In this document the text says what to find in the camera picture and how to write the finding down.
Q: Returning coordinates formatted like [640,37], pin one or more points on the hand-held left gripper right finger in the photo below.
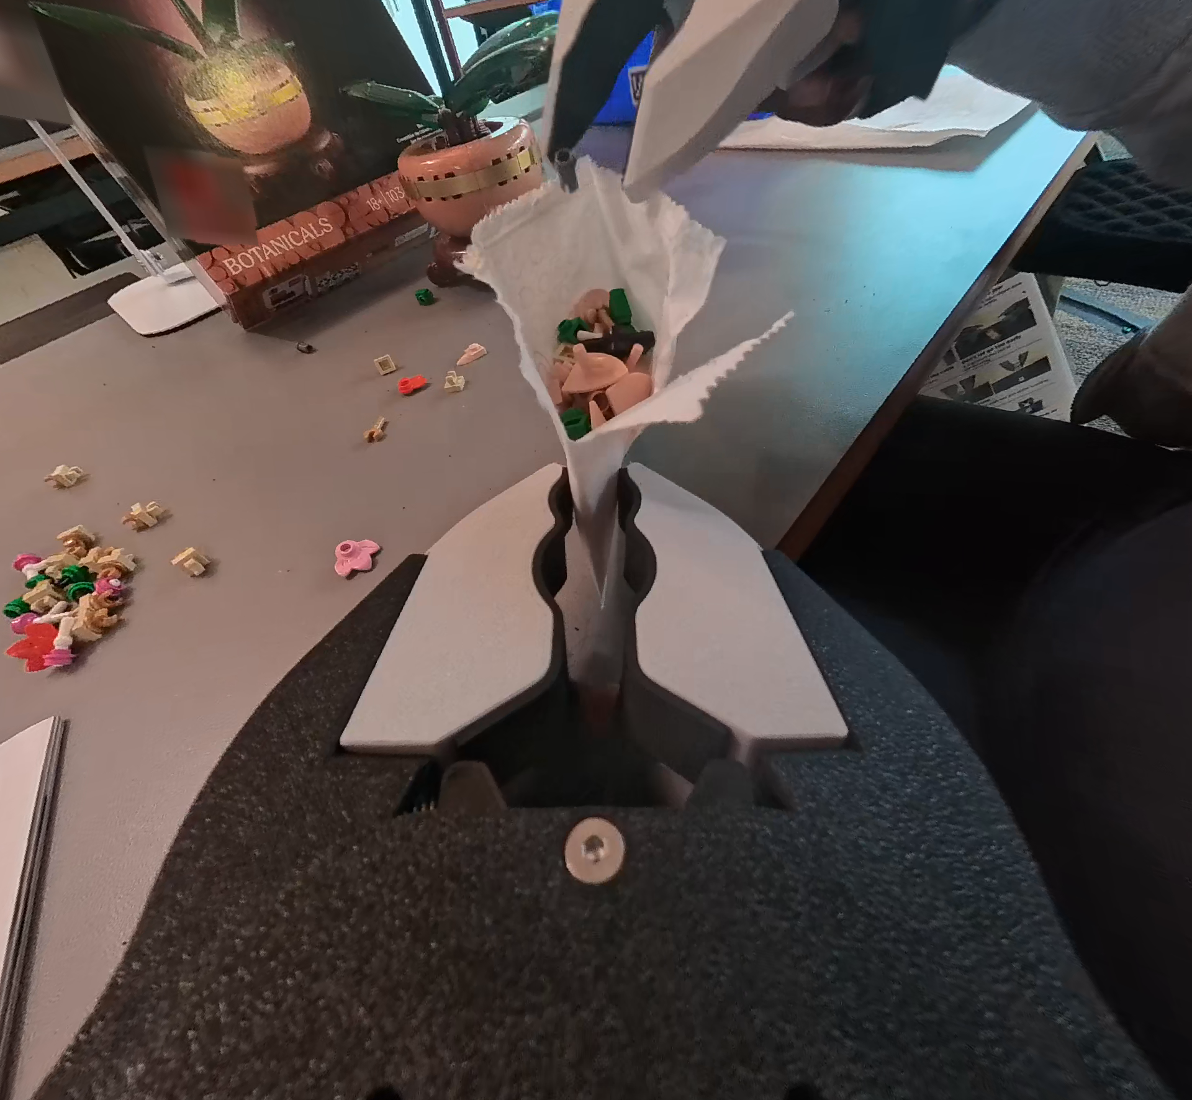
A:
[745,653]

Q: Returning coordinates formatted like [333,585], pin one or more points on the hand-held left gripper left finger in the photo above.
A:
[447,644]

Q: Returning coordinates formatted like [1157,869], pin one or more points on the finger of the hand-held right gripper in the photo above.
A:
[745,30]
[573,21]

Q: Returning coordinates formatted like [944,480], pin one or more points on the pink flower brick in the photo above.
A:
[356,558]

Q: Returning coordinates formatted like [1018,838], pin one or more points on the toy brick orchid pot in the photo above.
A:
[465,169]

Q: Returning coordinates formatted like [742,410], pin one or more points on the white paper bag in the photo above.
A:
[595,253]

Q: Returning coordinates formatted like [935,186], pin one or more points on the red flower brick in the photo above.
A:
[413,386]

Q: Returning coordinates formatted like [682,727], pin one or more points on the heap of pink petals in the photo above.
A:
[606,374]

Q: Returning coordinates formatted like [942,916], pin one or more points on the grey desk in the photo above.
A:
[233,653]

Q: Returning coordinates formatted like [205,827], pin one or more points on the blue plastic bin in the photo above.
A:
[623,91]

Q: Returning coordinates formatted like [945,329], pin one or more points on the crumpled white paper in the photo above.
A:
[931,118]

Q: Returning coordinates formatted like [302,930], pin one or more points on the tan bar brick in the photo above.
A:
[375,430]

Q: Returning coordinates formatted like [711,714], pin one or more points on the person's dark trousers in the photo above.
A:
[978,606]

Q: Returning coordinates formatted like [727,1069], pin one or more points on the cluster of tan pink pieces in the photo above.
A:
[385,364]

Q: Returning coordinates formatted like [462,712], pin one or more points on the black mesh office chair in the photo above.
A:
[1117,216]

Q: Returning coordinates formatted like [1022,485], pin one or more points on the dark toy brick set box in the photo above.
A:
[279,141]

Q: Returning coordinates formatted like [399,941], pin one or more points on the black bar connector brick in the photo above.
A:
[619,342]

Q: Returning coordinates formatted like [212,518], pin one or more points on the white pictogram label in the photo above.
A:
[1006,355]

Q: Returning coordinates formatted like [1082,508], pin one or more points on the pile of mixed small bricks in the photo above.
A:
[75,597]

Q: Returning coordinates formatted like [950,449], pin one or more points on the orchid picture instruction booklet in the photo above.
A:
[23,821]

